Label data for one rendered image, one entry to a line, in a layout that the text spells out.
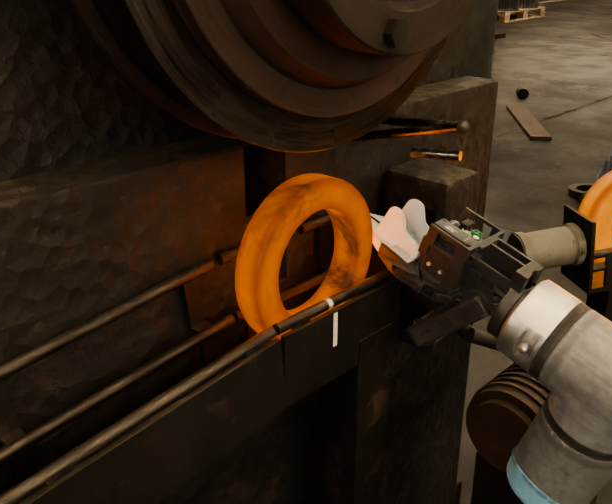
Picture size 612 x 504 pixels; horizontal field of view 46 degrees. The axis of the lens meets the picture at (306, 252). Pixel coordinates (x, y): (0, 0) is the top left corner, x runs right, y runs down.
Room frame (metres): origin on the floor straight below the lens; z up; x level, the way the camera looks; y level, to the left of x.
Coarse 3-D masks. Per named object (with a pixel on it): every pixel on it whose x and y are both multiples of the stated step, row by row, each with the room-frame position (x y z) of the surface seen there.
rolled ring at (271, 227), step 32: (288, 192) 0.67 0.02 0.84; (320, 192) 0.69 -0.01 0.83; (352, 192) 0.72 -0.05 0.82; (256, 224) 0.65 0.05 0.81; (288, 224) 0.65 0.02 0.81; (352, 224) 0.73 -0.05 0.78; (256, 256) 0.63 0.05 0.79; (352, 256) 0.73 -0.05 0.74; (256, 288) 0.62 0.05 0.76; (320, 288) 0.73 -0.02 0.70; (256, 320) 0.63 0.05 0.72
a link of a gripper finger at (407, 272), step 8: (384, 248) 0.75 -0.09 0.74; (384, 256) 0.74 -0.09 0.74; (392, 256) 0.74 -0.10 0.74; (392, 264) 0.72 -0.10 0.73; (400, 264) 0.72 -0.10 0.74; (408, 264) 0.72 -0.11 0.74; (416, 264) 0.72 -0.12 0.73; (392, 272) 0.72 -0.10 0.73; (400, 272) 0.71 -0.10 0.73; (408, 272) 0.71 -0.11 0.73; (416, 272) 0.71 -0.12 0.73; (400, 280) 0.71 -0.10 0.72; (408, 280) 0.71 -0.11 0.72; (416, 280) 0.71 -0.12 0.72; (416, 288) 0.70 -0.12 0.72; (424, 288) 0.70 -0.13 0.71; (432, 288) 0.71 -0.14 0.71
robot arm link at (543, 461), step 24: (528, 432) 0.62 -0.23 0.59; (552, 432) 0.58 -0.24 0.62; (528, 456) 0.60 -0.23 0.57; (552, 456) 0.58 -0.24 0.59; (576, 456) 0.56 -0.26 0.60; (600, 456) 0.55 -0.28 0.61; (528, 480) 0.59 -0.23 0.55; (552, 480) 0.57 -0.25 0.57; (576, 480) 0.56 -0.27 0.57; (600, 480) 0.57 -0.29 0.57
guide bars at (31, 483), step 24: (360, 288) 0.71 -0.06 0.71; (312, 312) 0.65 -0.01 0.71; (264, 336) 0.61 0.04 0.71; (216, 360) 0.57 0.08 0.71; (192, 384) 0.54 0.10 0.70; (144, 408) 0.51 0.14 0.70; (120, 432) 0.49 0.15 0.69; (72, 456) 0.46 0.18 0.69; (24, 480) 0.44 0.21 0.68; (48, 480) 0.44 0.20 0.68
